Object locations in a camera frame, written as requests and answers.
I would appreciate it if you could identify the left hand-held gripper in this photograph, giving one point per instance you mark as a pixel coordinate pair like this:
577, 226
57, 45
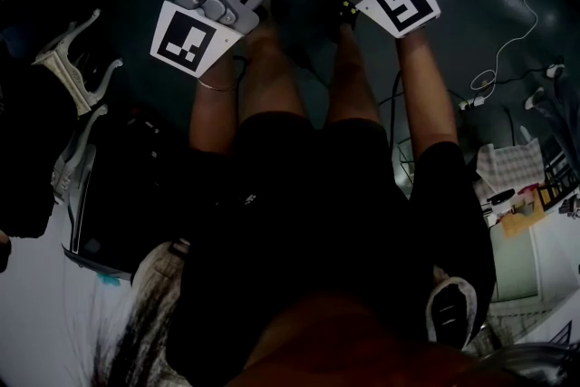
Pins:
181, 41

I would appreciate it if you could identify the person's left forearm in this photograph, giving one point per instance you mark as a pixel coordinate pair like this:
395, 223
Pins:
213, 118

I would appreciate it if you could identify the black white-edged shoulder pad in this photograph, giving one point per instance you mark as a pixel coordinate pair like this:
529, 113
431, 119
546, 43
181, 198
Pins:
453, 312

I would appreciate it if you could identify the person's right forearm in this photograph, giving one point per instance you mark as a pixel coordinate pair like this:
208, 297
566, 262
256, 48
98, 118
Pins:
426, 104

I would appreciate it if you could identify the person's right black shoe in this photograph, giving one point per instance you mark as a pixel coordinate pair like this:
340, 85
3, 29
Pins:
346, 18

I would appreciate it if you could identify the person's left leg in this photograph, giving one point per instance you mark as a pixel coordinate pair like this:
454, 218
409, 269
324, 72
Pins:
272, 77

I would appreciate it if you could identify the person's leg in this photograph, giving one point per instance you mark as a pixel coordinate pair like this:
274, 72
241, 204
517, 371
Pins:
351, 81
272, 77

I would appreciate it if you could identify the person's right leg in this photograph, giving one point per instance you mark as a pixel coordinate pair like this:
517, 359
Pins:
351, 81

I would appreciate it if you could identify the person's black shorts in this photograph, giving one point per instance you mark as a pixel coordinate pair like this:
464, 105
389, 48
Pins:
281, 136

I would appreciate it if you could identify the white ornate chair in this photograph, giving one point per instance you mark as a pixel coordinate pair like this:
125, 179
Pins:
74, 149
68, 68

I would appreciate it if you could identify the white shell chair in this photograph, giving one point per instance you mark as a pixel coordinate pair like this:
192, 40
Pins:
90, 167

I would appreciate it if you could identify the checked cloth table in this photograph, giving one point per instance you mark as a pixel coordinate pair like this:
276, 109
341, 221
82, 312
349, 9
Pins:
512, 167

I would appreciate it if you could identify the person's black t-shirt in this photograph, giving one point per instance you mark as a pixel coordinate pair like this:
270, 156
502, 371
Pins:
317, 240

